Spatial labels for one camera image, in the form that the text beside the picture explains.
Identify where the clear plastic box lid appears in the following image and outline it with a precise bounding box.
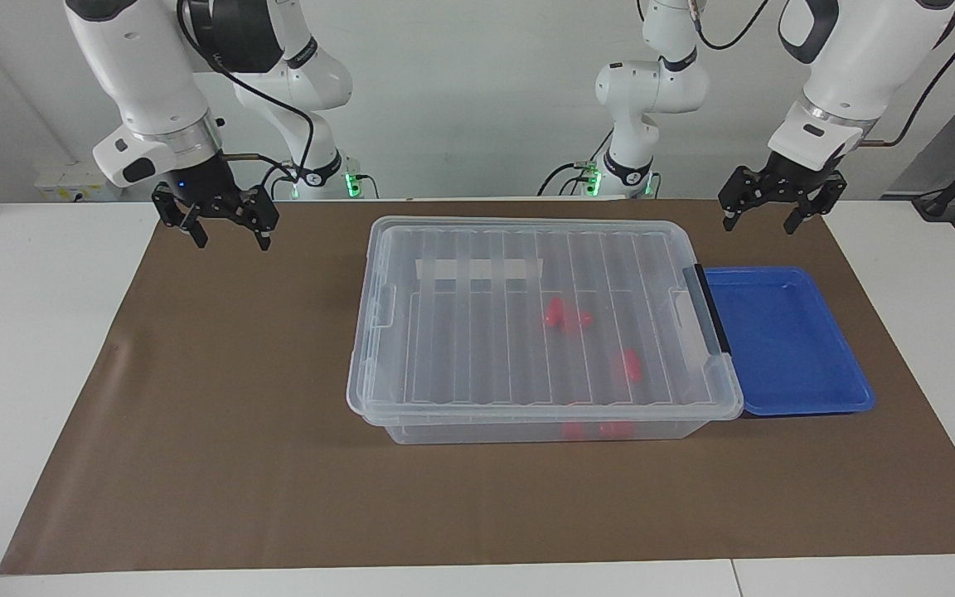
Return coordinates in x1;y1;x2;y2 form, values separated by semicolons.
347;216;745;425

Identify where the black box latch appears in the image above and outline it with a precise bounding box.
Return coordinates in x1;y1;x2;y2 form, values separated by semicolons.
683;264;733;359

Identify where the blue plastic tray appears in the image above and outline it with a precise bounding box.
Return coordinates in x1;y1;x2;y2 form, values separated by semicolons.
703;265;876;418

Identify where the clear plastic storage box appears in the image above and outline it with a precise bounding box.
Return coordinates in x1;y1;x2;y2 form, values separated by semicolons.
357;217;742;446

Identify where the white power strip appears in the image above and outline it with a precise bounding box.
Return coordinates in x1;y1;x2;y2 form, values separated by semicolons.
34;162;126;202

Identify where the brown table mat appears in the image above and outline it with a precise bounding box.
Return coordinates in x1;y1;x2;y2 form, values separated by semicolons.
0;199;955;575

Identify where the black base cable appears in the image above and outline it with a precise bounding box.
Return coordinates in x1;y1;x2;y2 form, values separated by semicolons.
258;156;379;200
537;133;611;197

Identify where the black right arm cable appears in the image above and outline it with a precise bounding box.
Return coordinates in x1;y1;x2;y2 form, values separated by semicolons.
177;0;317;187

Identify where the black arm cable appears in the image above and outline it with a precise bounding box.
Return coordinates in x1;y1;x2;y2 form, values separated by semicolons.
177;0;317;187
859;17;955;148

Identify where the black cable loop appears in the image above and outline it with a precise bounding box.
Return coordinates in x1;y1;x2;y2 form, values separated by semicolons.
691;0;773;51

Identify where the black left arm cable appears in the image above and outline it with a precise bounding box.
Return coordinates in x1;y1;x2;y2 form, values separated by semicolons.
859;17;955;148

